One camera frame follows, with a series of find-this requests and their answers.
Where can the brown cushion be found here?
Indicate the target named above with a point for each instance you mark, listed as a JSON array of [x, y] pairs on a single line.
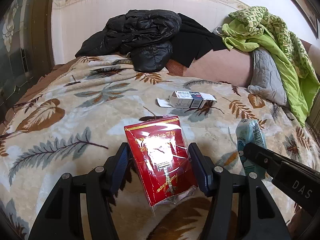
[[313, 52]]

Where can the black cloth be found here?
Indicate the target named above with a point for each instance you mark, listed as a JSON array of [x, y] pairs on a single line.
[[197, 42]]

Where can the wooden door with glass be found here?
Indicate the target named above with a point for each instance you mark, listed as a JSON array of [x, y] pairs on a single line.
[[17, 42]]

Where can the small white and blue box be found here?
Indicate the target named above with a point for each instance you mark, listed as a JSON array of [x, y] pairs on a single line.
[[190, 99]]

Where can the teal tissue packet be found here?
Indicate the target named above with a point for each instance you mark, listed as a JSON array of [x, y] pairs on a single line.
[[250, 135]]

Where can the grey quilted pillow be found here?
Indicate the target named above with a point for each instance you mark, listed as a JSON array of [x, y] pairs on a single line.
[[267, 77]]

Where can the pink sofa backrest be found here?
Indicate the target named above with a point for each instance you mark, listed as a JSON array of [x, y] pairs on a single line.
[[220, 67]]

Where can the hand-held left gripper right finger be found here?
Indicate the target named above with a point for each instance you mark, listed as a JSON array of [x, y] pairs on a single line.
[[200, 170]]

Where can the black puffer jacket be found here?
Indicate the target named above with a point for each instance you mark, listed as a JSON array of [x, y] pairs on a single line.
[[140, 35]]

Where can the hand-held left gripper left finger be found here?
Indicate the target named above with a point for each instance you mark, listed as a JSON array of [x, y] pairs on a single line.
[[122, 165]]

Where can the dark wooden frame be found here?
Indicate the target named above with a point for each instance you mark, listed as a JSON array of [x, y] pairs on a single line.
[[305, 2]]

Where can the clear plastic piece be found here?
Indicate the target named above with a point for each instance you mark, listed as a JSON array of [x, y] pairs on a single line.
[[217, 30]]

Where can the leaf-print blanket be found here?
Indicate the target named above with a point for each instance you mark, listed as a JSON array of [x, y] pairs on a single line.
[[75, 120]]

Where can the green patterned quilt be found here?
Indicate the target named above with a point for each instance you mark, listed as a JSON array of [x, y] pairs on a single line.
[[287, 62]]

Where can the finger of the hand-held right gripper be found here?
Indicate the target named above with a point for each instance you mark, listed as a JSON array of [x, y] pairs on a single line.
[[260, 157]]

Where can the red cigarette box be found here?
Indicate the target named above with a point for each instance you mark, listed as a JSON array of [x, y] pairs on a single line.
[[160, 155]]

